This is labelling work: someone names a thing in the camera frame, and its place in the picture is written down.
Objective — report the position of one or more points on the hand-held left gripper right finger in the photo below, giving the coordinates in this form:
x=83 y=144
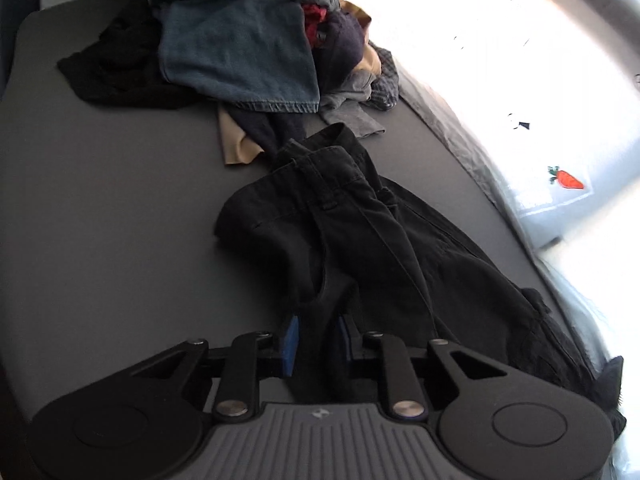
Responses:
x=346 y=337

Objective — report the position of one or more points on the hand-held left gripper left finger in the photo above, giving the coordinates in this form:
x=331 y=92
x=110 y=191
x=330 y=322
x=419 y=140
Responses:
x=291 y=347

